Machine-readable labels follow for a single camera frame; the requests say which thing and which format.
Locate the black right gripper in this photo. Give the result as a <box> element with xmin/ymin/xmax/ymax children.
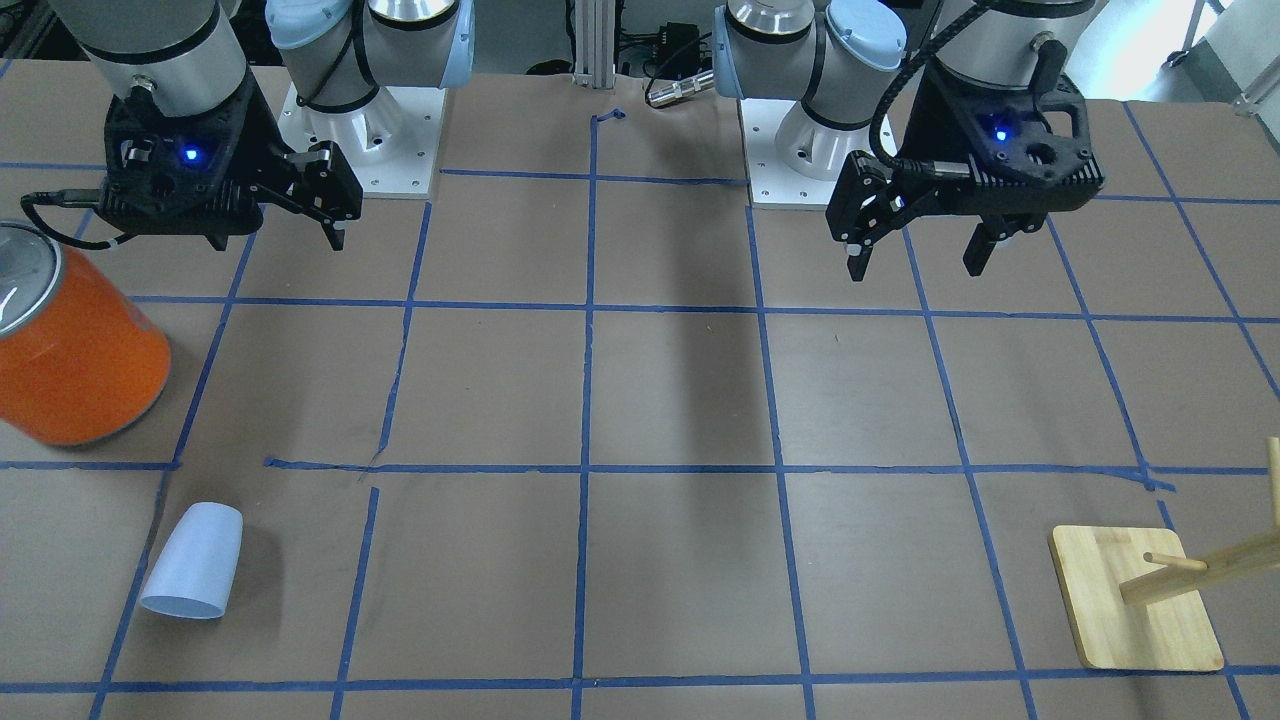
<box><xmin>204</xmin><ymin>141</ymin><xmax>364</xmax><ymax>252</ymax></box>

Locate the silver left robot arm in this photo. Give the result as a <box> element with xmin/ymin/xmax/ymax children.
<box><xmin>712</xmin><ymin>1</ymin><xmax>1105</xmax><ymax>282</ymax></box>

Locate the light blue plastic cup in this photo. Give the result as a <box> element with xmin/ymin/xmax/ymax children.
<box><xmin>138</xmin><ymin>502</ymin><xmax>244</xmax><ymax>621</ymax></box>

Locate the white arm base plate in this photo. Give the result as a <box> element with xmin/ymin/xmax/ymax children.
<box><xmin>739</xmin><ymin>99</ymin><xmax>870</xmax><ymax>211</ymax></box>
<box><xmin>278</xmin><ymin>86</ymin><xmax>451</xmax><ymax>201</ymax></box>

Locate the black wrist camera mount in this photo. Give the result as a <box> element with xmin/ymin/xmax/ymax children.
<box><xmin>96</xmin><ymin>70</ymin><xmax>292</xmax><ymax>238</ymax></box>
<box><xmin>895</xmin><ymin>61</ymin><xmax>1106</xmax><ymax>217</ymax></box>

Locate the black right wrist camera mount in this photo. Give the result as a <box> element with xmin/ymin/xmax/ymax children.
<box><xmin>96</xmin><ymin>70</ymin><xmax>292</xmax><ymax>238</ymax></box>

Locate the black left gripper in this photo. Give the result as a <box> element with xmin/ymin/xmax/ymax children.
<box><xmin>826</xmin><ymin>150</ymin><xmax>1012</xmax><ymax>282</ymax></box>

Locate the aluminium frame post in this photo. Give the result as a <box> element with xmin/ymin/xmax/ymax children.
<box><xmin>566</xmin><ymin>0</ymin><xmax>620</xmax><ymax>91</ymax></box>

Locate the black power adapter box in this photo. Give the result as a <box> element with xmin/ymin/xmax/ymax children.
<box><xmin>649</xmin><ymin>22</ymin><xmax>707</xmax><ymax>79</ymax></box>

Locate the orange cylindrical can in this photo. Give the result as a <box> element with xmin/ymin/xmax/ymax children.
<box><xmin>1</xmin><ymin>220</ymin><xmax>172</xmax><ymax>447</ymax></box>

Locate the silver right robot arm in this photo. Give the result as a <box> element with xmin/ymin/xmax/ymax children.
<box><xmin>20</xmin><ymin>1</ymin><xmax>475</xmax><ymax>251</ymax></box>

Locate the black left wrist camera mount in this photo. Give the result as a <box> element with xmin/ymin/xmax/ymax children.
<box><xmin>895</xmin><ymin>61</ymin><xmax>1106</xmax><ymax>217</ymax></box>

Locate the wooden mug tree stand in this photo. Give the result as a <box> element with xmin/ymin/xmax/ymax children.
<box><xmin>1048</xmin><ymin>437</ymin><xmax>1280</xmax><ymax>673</ymax></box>

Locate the silver cable connector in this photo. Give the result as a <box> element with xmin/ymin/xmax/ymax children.
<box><xmin>645</xmin><ymin>70</ymin><xmax>716</xmax><ymax>109</ymax></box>

